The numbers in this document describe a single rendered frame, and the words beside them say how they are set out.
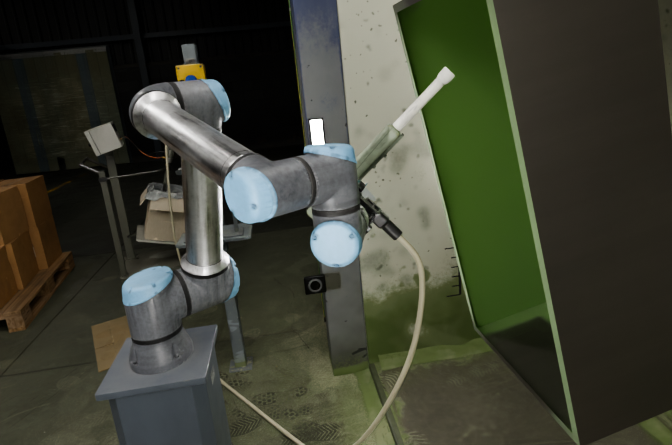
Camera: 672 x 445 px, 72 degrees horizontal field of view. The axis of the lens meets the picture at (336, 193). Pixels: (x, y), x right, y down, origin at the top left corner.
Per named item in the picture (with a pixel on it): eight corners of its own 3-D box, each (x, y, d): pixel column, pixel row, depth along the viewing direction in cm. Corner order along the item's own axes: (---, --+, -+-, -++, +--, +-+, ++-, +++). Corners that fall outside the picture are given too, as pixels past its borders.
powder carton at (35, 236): (26, 259, 410) (15, 220, 401) (62, 253, 416) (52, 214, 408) (8, 275, 374) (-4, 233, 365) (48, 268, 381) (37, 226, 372)
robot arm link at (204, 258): (173, 297, 155) (156, 74, 121) (221, 280, 166) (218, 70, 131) (193, 325, 145) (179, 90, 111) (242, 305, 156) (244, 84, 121)
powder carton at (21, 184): (16, 220, 400) (5, 179, 391) (53, 215, 406) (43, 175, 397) (-5, 233, 364) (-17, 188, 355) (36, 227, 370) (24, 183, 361)
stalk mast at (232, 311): (247, 360, 251) (196, 44, 211) (246, 367, 245) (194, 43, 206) (236, 362, 250) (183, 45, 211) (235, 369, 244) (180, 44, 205)
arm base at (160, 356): (121, 379, 135) (114, 349, 133) (139, 344, 154) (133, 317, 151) (188, 368, 137) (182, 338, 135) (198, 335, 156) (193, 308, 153)
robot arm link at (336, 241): (357, 217, 79) (362, 271, 81) (365, 198, 91) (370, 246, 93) (304, 220, 81) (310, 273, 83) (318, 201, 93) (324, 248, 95)
